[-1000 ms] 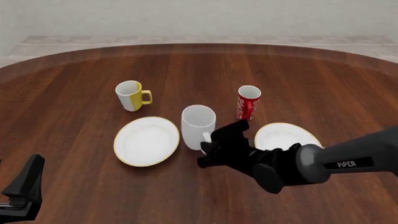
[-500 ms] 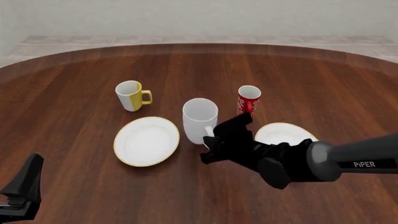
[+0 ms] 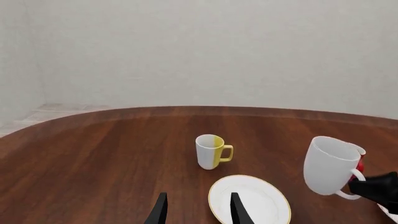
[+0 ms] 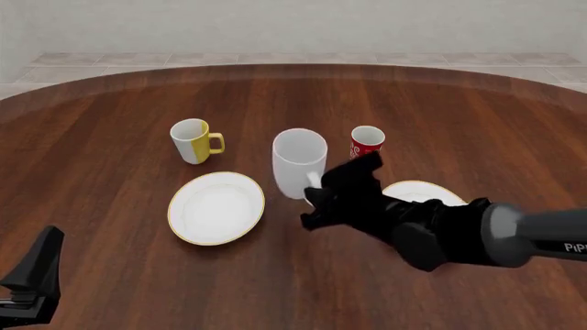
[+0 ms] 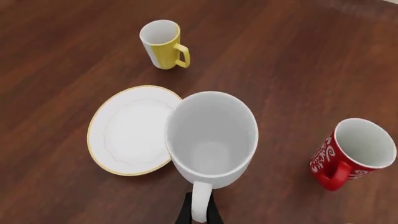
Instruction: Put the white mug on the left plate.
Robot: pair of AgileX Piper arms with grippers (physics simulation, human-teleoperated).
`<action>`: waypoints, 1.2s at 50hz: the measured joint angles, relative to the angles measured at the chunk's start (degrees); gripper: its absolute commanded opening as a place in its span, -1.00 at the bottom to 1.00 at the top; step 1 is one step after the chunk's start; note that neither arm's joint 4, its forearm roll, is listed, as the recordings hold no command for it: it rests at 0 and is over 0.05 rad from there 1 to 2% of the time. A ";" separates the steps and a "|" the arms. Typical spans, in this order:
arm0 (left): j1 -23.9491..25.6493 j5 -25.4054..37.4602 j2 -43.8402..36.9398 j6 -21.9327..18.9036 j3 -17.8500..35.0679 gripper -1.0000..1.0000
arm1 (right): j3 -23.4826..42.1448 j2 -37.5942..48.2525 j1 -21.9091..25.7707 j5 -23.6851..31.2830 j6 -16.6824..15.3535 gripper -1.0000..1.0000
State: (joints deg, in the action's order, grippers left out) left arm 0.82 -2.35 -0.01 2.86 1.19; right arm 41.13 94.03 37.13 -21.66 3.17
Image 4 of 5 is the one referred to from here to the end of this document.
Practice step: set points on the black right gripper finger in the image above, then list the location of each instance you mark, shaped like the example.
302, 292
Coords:
334, 178
314, 196

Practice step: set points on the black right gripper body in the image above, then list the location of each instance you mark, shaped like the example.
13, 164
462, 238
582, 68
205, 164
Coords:
355, 203

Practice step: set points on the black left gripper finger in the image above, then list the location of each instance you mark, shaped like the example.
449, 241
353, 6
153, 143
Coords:
43, 264

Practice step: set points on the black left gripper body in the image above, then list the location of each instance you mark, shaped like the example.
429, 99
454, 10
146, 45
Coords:
27, 306

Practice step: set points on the grey and black right robot arm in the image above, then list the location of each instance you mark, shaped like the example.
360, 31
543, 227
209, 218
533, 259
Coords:
509, 233

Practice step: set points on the red patterned mug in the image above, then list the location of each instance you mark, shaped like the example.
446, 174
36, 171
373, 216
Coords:
362, 148

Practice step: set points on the white plate with gold rim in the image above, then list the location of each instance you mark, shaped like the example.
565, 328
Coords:
413, 190
215, 209

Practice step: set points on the yellow and white mug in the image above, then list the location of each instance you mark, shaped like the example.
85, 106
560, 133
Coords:
187, 148

